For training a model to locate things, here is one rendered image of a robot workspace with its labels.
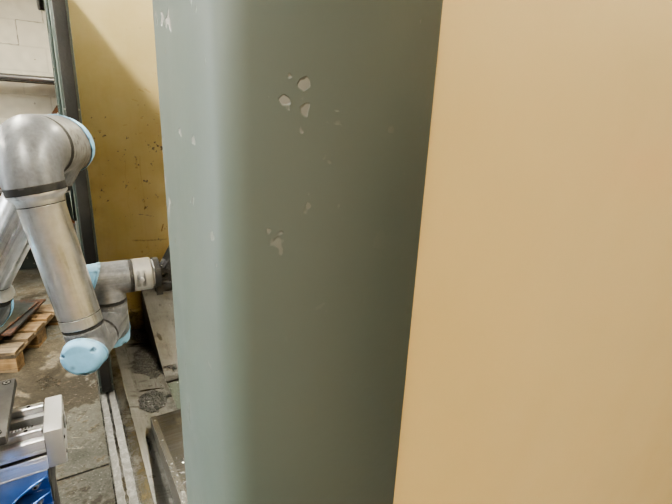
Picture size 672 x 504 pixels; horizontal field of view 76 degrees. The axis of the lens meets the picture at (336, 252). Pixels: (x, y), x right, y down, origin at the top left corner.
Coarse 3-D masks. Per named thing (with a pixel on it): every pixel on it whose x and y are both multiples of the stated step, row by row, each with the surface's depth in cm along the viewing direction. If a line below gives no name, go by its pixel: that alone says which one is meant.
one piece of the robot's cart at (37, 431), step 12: (0, 384) 96; (12, 384) 96; (0, 396) 92; (12, 396) 93; (0, 408) 88; (12, 408) 91; (24, 408) 96; (36, 408) 96; (0, 420) 85; (0, 432) 82; (24, 432) 88; (36, 432) 89; (0, 444) 81
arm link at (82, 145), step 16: (64, 128) 80; (80, 128) 87; (80, 144) 85; (80, 160) 86; (0, 208) 85; (0, 224) 85; (16, 224) 86; (0, 240) 86; (16, 240) 87; (0, 256) 87; (16, 256) 89; (0, 272) 88; (16, 272) 92; (0, 288) 90; (0, 304) 91; (0, 320) 94
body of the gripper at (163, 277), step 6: (150, 258) 101; (156, 258) 99; (156, 264) 98; (156, 270) 98; (162, 270) 100; (168, 270) 100; (156, 276) 98; (162, 276) 101; (168, 276) 101; (156, 282) 98; (162, 282) 101; (168, 282) 101; (156, 288) 100; (162, 288) 101; (168, 288) 103
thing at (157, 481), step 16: (128, 352) 185; (128, 368) 172; (128, 384) 161; (144, 384) 164; (160, 384) 165; (128, 400) 151; (144, 416) 145; (144, 432) 138; (144, 448) 130; (144, 464) 124; (160, 464) 126; (160, 480) 120; (160, 496) 114
